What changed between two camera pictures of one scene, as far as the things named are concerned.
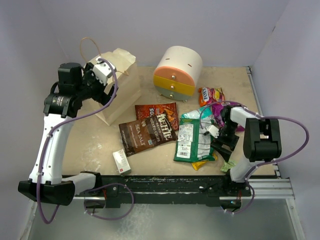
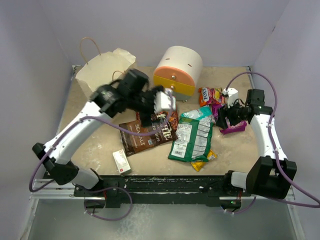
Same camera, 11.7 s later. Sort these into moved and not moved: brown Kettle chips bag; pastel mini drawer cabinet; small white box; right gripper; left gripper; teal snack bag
Moved: left gripper; right gripper
Not moved: small white box; brown Kettle chips bag; teal snack bag; pastel mini drawer cabinet
